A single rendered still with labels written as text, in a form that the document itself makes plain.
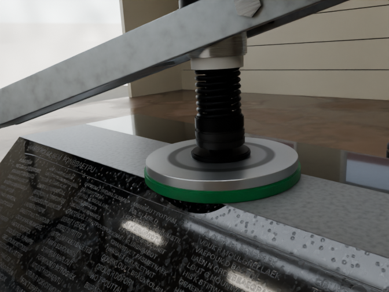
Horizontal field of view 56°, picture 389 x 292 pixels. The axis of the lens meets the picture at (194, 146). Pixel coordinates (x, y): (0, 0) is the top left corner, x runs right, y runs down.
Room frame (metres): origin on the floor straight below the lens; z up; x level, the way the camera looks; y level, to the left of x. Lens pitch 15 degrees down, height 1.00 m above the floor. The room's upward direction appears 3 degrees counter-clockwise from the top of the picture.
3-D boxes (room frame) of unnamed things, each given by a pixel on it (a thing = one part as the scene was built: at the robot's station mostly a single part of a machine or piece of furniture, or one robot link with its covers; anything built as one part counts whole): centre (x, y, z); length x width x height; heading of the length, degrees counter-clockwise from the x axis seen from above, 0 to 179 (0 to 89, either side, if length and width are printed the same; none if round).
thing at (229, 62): (0.50, -0.04, 0.99); 0.07 x 0.07 x 0.04
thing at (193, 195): (0.50, -0.04, 0.84); 0.22 x 0.22 x 0.04
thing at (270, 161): (0.50, -0.04, 0.84); 0.21 x 0.21 x 0.01
